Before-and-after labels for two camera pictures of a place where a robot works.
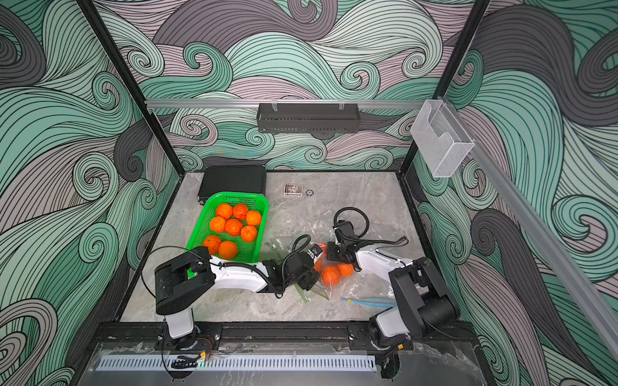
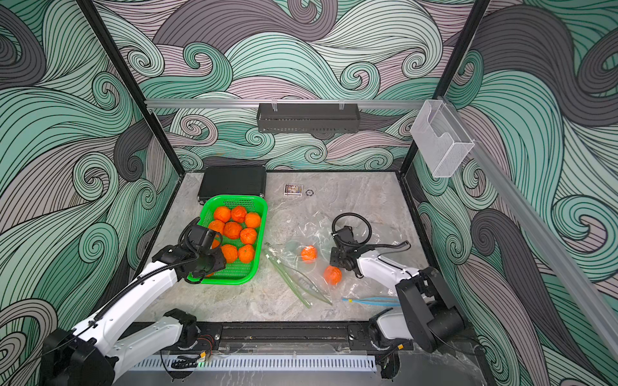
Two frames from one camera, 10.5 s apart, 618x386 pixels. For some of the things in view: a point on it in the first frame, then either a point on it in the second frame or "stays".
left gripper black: [309, 282] → [220, 262]
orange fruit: [218, 224] stays
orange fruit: [227, 249] stays
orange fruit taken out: [224, 210] stays
